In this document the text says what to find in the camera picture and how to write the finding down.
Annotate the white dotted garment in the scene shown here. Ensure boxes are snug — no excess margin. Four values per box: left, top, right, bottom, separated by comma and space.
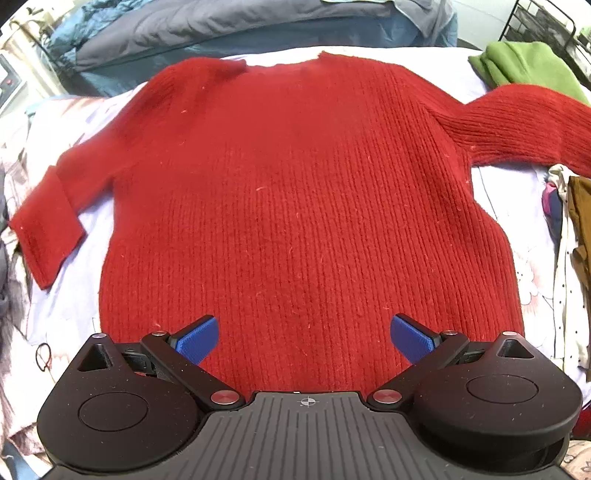
549, 164, 589, 370

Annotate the black wire rack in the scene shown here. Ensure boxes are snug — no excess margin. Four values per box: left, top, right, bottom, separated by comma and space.
499, 1, 590, 87

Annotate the teal blue blanket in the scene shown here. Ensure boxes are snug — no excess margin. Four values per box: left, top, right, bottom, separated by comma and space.
48, 0, 461, 96

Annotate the green folded garment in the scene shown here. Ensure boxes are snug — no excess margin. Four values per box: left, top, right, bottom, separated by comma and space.
468, 41, 590, 105

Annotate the grey clothes pile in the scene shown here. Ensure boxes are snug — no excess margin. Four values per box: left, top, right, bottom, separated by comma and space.
1, 167, 23, 319

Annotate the grey duvet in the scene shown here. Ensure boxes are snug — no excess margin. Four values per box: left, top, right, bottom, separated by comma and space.
75, 1, 459, 71

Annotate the red knit cardigan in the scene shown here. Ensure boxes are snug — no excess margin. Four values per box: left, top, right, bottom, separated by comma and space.
10, 54, 590, 393

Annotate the white appliance with display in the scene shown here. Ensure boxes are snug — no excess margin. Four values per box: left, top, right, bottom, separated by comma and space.
0, 54, 24, 113

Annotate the mustard brown garment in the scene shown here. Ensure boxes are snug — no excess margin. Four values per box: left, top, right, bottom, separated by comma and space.
567, 175, 591, 301

